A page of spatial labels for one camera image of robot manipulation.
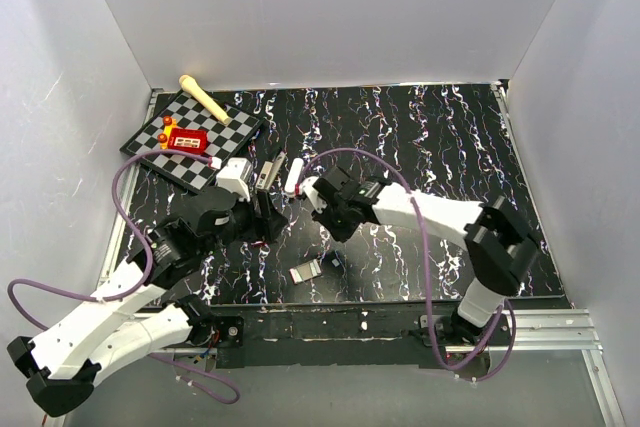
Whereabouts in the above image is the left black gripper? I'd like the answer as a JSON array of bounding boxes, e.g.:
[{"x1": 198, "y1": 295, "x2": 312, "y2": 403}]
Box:
[{"x1": 200, "y1": 187, "x2": 287, "y2": 258}]

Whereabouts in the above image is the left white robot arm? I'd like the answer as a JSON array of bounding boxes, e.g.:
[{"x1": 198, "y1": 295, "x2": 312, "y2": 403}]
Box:
[{"x1": 7, "y1": 187, "x2": 287, "y2": 417}]

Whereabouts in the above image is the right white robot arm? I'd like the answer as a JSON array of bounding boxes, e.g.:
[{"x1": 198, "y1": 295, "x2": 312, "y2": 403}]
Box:
[{"x1": 299, "y1": 166, "x2": 541, "y2": 345}]

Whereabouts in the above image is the open staple box tray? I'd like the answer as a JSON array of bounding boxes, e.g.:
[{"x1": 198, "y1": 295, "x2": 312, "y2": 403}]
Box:
[{"x1": 289, "y1": 259, "x2": 322, "y2": 284}]

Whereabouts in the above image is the black white chessboard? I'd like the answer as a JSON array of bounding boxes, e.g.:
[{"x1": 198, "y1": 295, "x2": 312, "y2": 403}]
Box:
[{"x1": 120, "y1": 91, "x2": 264, "y2": 193}]

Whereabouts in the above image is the red yellow toy bus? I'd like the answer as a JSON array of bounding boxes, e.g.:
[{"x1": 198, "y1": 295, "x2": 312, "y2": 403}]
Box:
[{"x1": 157, "y1": 116, "x2": 208, "y2": 155}]

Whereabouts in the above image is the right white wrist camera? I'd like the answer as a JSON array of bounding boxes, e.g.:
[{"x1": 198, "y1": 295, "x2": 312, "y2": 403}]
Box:
[{"x1": 296, "y1": 176, "x2": 327, "y2": 213}]

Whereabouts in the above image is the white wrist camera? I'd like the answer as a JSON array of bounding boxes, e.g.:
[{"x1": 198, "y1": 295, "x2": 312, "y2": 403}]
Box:
[
  {"x1": 215, "y1": 157, "x2": 253, "y2": 202},
  {"x1": 296, "y1": 176, "x2": 327, "y2": 213}
]

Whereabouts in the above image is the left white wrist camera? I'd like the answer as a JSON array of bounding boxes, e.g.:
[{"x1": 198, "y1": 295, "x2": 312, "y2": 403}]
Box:
[{"x1": 215, "y1": 157, "x2": 253, "y2": 202}]

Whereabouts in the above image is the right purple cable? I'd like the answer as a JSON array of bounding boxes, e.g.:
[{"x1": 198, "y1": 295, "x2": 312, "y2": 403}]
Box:
[{"x1": 299, "y1": 147, "x2": 516, "y2": 382}]

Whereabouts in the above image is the purple cable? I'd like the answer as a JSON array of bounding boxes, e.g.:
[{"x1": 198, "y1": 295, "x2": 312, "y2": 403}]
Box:
[
  {"x1": 299, "y1": 147, "x2": 516, "y2": 382},
  {"x1": 7, "y1": 151, "x2": 241, "y2": 404}
]

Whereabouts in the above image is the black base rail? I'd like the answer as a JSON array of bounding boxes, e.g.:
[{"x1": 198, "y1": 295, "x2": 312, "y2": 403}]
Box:
[{"x1": 176, "y1": 301, "x2": 473, "y2": 369}]

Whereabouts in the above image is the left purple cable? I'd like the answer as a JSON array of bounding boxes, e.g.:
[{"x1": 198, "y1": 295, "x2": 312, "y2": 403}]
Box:
[{"x1": 7, "y1": 151, "x2": 241, "y2": 404}]

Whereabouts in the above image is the right aluminium frame rail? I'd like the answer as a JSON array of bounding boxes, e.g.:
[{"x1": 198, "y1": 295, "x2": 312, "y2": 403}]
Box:
[{"x1": 444, "y1": 309, "x2": 601, "y2": 351}]

